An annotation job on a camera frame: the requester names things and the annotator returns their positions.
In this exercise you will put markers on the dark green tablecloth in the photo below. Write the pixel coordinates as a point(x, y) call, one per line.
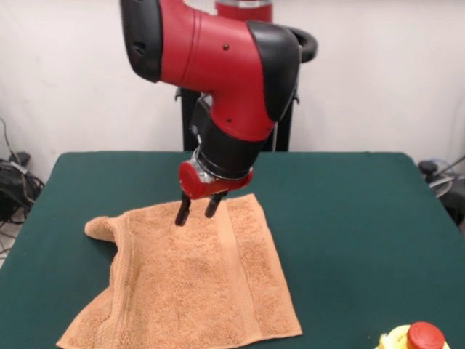
point(363, 236)

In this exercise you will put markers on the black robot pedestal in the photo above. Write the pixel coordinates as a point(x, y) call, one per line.
point(287, 134)

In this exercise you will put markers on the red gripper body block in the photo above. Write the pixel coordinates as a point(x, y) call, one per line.
point(196, 183)

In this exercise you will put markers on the tan terry towel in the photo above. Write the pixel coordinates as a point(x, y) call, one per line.
point(189, 272)

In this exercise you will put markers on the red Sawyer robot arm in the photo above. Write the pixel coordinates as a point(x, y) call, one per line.
point(218, 62)

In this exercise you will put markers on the yellow emergency stop button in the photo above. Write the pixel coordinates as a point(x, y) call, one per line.
point(425, 336)

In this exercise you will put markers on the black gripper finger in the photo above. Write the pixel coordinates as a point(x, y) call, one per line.
point(211, 207)
point(182, 212)

